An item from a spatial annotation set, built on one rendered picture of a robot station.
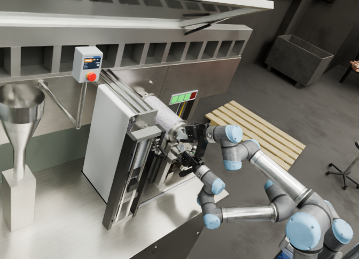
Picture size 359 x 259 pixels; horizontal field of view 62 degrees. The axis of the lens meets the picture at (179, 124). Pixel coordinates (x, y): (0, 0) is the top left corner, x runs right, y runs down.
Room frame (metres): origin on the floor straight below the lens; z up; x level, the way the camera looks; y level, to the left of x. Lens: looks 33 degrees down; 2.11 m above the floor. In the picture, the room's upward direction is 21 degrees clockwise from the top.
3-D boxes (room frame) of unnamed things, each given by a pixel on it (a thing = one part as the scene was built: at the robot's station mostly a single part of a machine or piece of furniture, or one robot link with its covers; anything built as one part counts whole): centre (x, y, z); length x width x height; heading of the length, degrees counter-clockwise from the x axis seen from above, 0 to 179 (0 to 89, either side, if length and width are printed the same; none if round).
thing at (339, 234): (1.27, -1.05, 0.98); 0.13 x 0.12 x 0.14; 18
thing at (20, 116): (0.73, 0.49, 1.50); 0.14 x 0.14 x 0.06
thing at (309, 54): (6.86, -1.95, 0.38); 1.12 x 0.91 x 0.76; 62
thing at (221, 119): (3.65, -1.03, 0.06); 1.29 x 0.89 x 0.12; 62
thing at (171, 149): (1.21, -0.02, 1.05); 0.06 x 0.05 x 0.31; 55
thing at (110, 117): (1.07, 0.31, 1.17); 0.34 x 0.05 x 0.54; 55
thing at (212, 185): (1.15, -0.26, 1.11); 0.11 x 0.08 x 0.09; 55
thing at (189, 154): (1.24, -0.13, 1.12); 0.12 x 0.08 x 0.09; 55
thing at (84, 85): (0.83, 0.34, 1.51); 0.02 x 0.02 x 0.20
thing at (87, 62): (0.82, 0.33, 1.66); 0.07 x 0.07 x 0.10; 55
